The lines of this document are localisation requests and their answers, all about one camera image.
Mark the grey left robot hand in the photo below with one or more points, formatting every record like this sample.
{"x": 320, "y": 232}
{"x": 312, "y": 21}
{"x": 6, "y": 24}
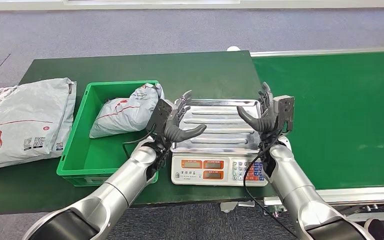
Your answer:
{"x": 177, "y": 132}

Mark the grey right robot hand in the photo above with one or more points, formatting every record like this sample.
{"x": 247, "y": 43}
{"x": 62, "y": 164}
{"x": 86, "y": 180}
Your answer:
{"x": 261, "y": 124}

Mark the grey parcel bag red print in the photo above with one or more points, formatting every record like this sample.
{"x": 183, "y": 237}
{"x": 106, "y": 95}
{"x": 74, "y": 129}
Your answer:
{"x": 129, "y": 112}

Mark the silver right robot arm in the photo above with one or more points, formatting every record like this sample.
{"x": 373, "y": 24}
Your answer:
{"x": 304, "y": 202}

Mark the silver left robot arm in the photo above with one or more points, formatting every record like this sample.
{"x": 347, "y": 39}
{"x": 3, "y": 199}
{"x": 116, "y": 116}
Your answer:
{"x": 119, "y": 192}

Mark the green conveyor belt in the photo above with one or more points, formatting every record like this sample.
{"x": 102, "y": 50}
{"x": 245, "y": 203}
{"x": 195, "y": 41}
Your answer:
{"x": 344, "y": 99}

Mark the large flat grey parcel bag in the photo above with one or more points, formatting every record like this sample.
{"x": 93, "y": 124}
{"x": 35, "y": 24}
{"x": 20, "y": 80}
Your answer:
{"x": 23, "y": 122}

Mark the steel weighing tray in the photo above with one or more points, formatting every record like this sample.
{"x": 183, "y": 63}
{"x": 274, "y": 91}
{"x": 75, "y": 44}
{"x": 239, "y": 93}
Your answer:
{"x": 222, "y": 129}

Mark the white electronic scale body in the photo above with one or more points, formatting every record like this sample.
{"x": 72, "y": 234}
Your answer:
{"x": 218, "y": 180}

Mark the green plastic crate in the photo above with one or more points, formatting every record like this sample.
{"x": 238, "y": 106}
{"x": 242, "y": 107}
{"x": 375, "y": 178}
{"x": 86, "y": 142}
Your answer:
{"x": 109, "y": 155}

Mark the white round cap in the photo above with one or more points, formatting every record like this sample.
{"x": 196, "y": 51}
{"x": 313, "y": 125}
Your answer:
{"x": 233, "y": 48}

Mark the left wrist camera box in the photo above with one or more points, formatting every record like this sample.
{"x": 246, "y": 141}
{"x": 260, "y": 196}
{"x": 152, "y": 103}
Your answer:
{"x": 159, "y": 116}

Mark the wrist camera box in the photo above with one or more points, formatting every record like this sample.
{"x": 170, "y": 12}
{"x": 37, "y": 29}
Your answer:
{"x": 284, "y": 112}
{"x": 159, "y": 116}

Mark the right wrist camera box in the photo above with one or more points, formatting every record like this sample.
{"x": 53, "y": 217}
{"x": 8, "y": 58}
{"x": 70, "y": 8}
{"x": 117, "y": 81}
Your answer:
{"x": 284, "y": 112}

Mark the grey table foot bracket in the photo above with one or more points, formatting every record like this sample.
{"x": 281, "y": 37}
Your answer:
{"x": 228, "y": 207}

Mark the aluminium conveyor frame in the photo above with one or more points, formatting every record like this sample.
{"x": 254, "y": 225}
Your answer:
{"x": 371, "y": 194}

